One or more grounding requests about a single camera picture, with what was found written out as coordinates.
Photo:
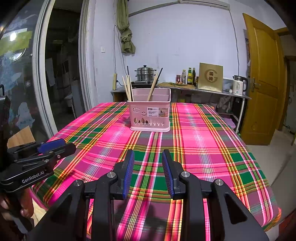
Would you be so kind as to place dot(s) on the person's left hand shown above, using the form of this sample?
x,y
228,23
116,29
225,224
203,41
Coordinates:
x,y
23,204

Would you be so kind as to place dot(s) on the black chopstick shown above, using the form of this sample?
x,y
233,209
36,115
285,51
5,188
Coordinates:
x,y
128,73

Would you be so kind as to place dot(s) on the green oil bottle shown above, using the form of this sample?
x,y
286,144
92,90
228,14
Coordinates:
x,y
189,76

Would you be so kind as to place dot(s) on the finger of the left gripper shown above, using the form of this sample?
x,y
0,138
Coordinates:
x,y
50,146
49,159

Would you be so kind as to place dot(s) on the purple storage box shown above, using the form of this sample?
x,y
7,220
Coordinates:
x,y
230,123

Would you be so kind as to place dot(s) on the white power strip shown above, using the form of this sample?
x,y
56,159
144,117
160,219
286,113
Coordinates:
x,y
114,83

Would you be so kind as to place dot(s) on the dark sauce bottle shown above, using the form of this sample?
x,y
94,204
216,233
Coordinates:
x,y
194,77

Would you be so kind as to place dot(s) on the wooden chair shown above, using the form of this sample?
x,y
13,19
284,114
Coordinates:
x,y
22,137

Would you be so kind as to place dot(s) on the wooden cutting board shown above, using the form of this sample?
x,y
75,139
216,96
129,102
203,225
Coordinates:
x,y
175,85

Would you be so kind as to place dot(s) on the metal shelf table left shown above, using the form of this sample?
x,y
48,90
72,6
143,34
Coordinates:
x,y
119,95

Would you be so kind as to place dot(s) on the stainless steel steamer pot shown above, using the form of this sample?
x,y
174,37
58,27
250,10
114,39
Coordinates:
x,y
145,73

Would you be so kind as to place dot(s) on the light wooden chopstick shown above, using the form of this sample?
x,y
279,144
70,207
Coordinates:
x,y
127,83
126,89
130,86
152,87

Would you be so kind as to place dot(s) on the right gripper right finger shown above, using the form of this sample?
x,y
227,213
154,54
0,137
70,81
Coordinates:
x,y
229,219

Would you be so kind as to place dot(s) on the pink plaid tablecloth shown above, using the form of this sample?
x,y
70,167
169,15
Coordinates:
x,y
199,139

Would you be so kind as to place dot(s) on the gold cardboard box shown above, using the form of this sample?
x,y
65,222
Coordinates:
x,y
210,77

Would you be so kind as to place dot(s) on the clear plastic bottle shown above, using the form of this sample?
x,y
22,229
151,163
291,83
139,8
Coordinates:
x,y
183,76

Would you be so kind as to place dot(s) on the green hanging cloth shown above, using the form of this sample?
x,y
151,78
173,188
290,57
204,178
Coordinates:
x,y
123,26

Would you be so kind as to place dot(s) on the pink plastic utensil holder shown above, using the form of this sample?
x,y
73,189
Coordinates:
x,y
150,114

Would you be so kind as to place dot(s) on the white wall switch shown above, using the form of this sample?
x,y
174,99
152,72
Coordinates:
x,y
102,49

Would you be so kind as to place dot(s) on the red lid jar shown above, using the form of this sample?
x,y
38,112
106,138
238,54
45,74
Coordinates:
x,y
178,79

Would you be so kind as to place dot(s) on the white electric kettle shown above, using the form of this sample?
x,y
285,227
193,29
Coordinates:
x,y
240,85

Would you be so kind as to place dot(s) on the yellow wooden door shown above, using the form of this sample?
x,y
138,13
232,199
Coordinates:
x,y
267,84

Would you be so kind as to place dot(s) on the black induction cooker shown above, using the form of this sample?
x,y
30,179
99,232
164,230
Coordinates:
x,y
143,82

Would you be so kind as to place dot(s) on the metal shelf table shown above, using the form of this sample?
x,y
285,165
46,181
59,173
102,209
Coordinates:
x,y
119,95
225,103

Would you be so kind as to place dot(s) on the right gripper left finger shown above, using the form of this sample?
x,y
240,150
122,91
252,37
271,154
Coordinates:
x,y
67,218

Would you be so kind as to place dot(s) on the metal shelf table right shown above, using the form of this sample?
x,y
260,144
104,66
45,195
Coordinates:
x,y
225,103

